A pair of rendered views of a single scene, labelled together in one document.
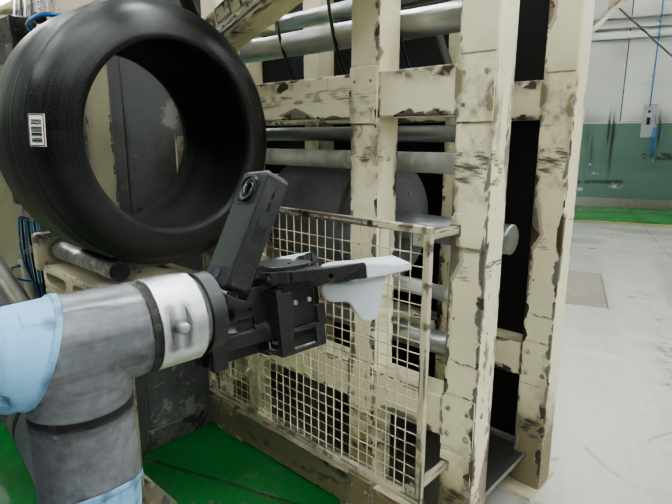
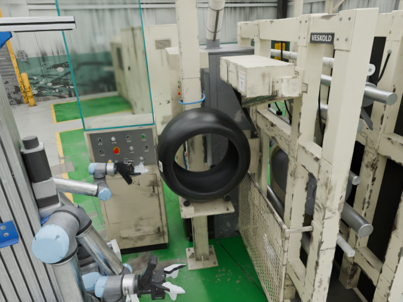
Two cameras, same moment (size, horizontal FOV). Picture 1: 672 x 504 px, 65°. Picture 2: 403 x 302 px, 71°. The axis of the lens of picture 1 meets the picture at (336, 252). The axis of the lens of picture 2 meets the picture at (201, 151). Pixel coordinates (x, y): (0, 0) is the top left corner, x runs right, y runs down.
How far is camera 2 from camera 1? 0.99 m
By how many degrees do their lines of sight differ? 39
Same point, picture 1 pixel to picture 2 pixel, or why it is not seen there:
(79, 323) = (107, 287)
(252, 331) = (147, 291)
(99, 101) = not seen: hidden behind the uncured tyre
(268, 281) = (150, 283)
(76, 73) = (171, 150)
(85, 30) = (175, 135)
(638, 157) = not seen: outside the picture
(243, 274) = (143, 281)
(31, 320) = (101, 285)
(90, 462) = not seen: outside the picture
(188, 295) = (129, 284)
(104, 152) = (200, 146)
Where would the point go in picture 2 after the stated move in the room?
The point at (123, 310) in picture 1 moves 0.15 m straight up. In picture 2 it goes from (116, 286) to (108, 256)
